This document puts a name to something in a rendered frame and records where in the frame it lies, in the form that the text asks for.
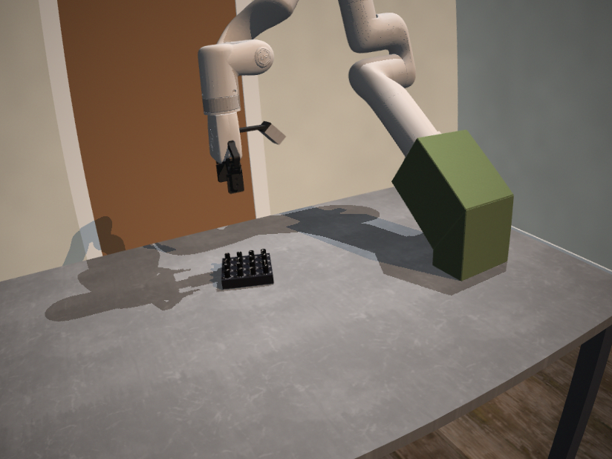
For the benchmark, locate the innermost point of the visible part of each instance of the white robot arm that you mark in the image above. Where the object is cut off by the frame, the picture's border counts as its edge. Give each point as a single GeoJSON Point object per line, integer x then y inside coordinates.
{"type": "Point", "coordinates": [379, 80]}

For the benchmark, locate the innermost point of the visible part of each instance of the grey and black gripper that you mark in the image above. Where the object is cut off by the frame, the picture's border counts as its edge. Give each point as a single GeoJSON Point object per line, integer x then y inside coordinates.
{"type": "Point", "coordinates": [224, 137]}

